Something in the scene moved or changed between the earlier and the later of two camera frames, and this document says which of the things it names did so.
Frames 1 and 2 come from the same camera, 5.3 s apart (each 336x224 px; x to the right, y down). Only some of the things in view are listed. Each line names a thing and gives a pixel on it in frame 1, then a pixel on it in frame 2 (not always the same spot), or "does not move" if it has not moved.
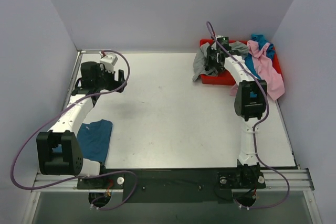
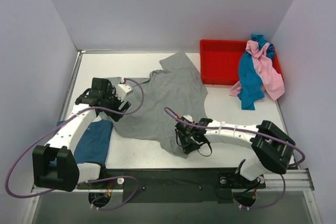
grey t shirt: [199, 64] -> [177, 86]
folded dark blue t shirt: [95, 139] does not move
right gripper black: [211, 61] -> [187, 142]
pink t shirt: [265, 70] does not move
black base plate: [179, 186] does not move
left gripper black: [114, 77] -> [118, 108]
